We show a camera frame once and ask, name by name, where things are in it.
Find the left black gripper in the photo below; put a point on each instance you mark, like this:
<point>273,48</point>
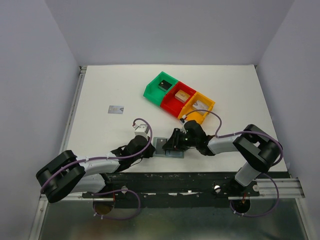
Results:
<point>150,153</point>

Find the black card in green bin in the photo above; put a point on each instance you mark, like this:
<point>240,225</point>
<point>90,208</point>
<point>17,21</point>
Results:
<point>164,85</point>

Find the tan card in red bin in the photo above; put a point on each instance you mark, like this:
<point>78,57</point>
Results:
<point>182,96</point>

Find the grey-green card holder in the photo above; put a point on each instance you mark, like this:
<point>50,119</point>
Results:
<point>161,156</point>

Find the green plastic bin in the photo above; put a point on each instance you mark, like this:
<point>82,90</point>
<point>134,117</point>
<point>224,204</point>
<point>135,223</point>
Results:
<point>153,93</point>

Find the yellow plastic bin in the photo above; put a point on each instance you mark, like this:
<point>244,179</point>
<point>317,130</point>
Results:
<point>198,116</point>

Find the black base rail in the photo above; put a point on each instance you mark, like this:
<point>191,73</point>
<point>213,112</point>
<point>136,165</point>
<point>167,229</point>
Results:
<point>179,190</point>

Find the white card in yellow bin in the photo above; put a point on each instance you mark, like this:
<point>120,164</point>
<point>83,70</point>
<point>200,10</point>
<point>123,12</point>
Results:
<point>199,105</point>

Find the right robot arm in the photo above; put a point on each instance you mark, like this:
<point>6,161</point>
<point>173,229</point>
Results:
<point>260,150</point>

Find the red plastic bin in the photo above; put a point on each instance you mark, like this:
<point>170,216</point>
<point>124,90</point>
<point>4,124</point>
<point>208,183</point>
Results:
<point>171,104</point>

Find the black credit card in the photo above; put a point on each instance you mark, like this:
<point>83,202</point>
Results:
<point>159,143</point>

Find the silver VIP credit card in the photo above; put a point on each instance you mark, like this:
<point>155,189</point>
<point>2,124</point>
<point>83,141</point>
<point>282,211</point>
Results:
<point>115,109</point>

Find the aluminium side rail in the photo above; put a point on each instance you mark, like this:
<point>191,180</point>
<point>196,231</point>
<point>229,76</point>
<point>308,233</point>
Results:
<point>73,109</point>

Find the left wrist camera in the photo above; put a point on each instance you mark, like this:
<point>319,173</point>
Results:
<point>141,130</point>

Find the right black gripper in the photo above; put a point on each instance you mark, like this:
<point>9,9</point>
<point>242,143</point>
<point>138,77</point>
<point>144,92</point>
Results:
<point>173,143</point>

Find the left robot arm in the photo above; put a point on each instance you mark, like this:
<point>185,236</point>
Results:
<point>61,175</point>

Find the blue card sleeve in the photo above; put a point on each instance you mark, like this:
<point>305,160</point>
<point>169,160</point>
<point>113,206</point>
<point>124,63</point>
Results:
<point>174,154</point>

